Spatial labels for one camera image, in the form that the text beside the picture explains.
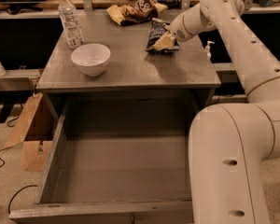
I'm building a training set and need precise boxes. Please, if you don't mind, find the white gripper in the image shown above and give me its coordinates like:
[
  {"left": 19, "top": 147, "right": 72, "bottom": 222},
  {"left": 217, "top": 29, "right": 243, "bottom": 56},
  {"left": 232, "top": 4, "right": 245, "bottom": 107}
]
[{"left": 153, "top": 9, "right": 209, "bottom": 51}]

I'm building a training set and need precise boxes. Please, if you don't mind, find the blue chip bag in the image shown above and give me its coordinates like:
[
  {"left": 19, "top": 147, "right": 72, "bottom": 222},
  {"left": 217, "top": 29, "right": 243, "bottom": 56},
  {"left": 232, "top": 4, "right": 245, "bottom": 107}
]
[{"left": 146, "top": 18, "right": 179, "bottom": 53}]

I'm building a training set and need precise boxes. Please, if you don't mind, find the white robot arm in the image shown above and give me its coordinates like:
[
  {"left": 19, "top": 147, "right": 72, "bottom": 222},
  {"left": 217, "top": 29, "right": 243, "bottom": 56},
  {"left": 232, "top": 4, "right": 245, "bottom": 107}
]
[{"left": 168, "top": 0, "right": 280, "bottom": 224}]

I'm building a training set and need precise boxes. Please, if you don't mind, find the brown chip bag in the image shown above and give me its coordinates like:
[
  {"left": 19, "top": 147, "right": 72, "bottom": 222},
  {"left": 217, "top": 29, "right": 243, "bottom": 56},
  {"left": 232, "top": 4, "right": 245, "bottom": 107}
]
[{"left": 107, "top": 0, "right": 168, "bottom": 26}]

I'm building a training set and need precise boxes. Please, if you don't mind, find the grey open top drawer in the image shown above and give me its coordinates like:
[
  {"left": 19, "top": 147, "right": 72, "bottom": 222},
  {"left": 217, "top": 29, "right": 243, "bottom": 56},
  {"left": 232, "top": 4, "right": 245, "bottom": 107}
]
[{"left": 10, "top": 97, "right": 196, "bottom": 224}]

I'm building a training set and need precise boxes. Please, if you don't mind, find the small white pump bottle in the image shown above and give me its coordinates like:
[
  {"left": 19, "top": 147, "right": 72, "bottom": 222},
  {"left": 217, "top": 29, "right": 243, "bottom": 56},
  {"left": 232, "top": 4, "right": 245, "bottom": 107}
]
[{"left": 204, "top": 40, "right": 215, "bottom": 61}]

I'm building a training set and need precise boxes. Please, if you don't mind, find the grey wooden cabinet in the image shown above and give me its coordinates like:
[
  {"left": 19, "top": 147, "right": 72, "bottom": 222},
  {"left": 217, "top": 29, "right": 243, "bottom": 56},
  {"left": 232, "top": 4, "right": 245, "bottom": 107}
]
[{"left": 36, "top": 10, "right": 220, "bottom": 117}]

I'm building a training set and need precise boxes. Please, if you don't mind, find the white ceramic bowl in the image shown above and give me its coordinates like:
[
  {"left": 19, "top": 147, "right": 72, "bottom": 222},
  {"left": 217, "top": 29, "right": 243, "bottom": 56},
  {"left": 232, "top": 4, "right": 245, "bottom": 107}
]
[{"left": 71, "top": 44, "right": 111, "bottom": 77}]

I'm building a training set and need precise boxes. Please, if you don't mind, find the clear plastic water bottle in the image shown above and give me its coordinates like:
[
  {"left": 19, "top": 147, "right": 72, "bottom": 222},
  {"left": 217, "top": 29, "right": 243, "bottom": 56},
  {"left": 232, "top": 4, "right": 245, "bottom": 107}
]
[{"left": 58, "top": 0, "right": 83, "bottom": 49}]

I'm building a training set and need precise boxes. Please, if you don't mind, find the brown cardboard box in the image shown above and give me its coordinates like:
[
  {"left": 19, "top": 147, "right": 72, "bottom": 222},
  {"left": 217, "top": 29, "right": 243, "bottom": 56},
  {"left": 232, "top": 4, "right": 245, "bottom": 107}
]
[{"left": 5, "top": 93, "right": 53, "bottom": 172}]

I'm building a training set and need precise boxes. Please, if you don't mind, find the black floor cable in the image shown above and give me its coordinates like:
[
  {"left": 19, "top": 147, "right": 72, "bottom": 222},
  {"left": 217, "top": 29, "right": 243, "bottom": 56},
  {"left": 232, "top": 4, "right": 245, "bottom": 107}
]
[{"left": 0, "top": 117, "right": 39, "bottom": 216}]

